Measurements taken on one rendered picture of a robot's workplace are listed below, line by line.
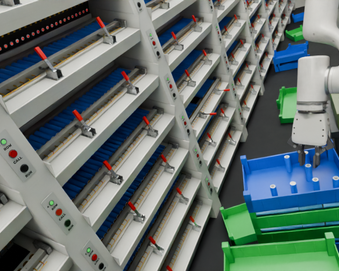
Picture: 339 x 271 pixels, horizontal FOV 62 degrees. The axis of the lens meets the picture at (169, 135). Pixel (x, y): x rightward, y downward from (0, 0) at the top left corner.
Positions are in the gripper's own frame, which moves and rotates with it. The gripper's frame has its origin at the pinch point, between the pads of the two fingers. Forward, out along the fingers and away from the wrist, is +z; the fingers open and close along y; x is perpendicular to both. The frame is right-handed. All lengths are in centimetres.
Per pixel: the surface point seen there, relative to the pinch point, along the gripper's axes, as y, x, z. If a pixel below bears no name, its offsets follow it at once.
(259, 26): 100, -168, -74
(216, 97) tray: 69, -50, -16
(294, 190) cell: 1.2, 8.7, 7.7
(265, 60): 104, -190, -44
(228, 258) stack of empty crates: 13.8, 25.3, 27.1
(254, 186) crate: 15.8, 5.2, 10.9
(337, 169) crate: -6.2, -8.5, 4.0
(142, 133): 58, 18, -6
